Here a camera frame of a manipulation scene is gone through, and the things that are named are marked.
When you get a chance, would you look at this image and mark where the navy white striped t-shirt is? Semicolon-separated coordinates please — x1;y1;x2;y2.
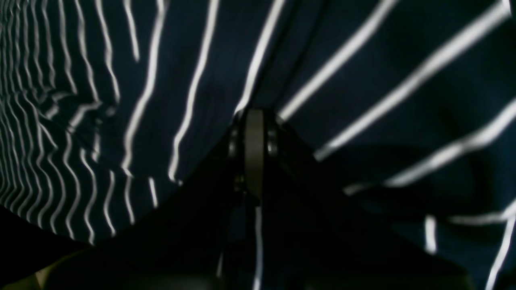
1;0;515;290

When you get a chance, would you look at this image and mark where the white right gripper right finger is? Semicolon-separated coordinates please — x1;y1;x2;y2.
255;110;474;290

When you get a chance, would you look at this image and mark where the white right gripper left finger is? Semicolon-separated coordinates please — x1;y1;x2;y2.
44;110;256;290

